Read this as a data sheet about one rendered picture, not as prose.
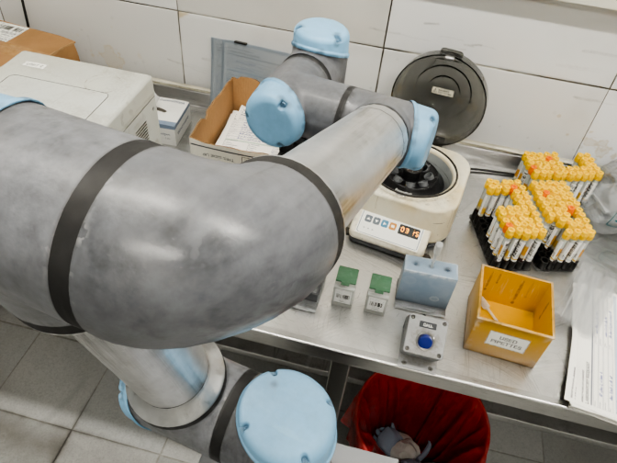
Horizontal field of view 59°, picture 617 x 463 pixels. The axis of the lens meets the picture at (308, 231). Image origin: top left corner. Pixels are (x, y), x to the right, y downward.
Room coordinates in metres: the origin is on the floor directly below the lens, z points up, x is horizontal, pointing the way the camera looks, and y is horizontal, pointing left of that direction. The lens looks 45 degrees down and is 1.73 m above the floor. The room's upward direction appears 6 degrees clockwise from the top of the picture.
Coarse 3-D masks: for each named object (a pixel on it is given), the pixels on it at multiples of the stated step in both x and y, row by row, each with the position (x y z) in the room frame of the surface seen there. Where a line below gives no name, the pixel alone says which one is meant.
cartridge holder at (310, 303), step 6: (324, 282) 0.70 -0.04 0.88; (318, 288) 0.66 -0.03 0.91; (312, 294) 0.65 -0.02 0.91; (318, 294) 0.65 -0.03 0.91; (306, 300) 0.65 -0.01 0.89; (312, 300) 0.65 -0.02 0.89; (318, 300) 0.65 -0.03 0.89; (294, 306) 0.63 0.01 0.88; (300, 306) 0.63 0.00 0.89; (306, 306) 0.63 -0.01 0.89; (312, 306) 0.63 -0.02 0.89
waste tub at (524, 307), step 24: (480, 288) 0.65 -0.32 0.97; (504, 288) 0.69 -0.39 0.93; (528, 288) 0.69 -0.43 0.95; (552, 288) 0.67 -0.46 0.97; (480, 312) 0.67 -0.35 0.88; (504, 312) 0.67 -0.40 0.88; (528, 312) 0.68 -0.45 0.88; (552, 312) 0.61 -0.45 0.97; (480, 336) 0.58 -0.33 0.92; (504, 336) 0.57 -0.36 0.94; (528, 336) 0.56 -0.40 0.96; (552, 336) 0.56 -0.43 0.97; (528, 360) 0.56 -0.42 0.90
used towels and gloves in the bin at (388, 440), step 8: (392, 424) 0.74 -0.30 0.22; (376, 432) 0.71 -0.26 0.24; (384, 432) 0.71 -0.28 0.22; (392, 432) 0.71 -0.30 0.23; (400, 432) 0.73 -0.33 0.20; (376, 440) 0.69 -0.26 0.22; (384, 440) 0.69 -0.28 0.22; (392, 440) 0.69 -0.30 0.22; (400, 440) 0.70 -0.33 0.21; (408, 440) 0.70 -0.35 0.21; (384, 448) 0.67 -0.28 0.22; (392, 448) 0.67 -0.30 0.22; (400, 448) 0.67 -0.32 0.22; (408, 448) 0.67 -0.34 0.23; (416, 448) 0.68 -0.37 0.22; (392, 456) 0.66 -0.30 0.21; (400, 456) 0.65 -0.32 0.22; (408, 456) 0.65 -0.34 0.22; (416, 456) 0.66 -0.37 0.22; (424, 456) 0.66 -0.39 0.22
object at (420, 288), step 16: (416, 256) 0.71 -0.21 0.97; (400, 272) 0.71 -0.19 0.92; (416, 272) 0.67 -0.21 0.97; (432, 272) 0.68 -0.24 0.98; (448, 272) 0.68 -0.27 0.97; (400, 288) 0.68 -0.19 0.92; (416, 288) 0.67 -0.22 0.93; (432, 288) 0.67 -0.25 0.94; (448, 288) 0.66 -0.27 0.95; (400, 304) 0.66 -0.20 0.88; (416, 304) 0.67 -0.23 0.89; (432, 304) 0.67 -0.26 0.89
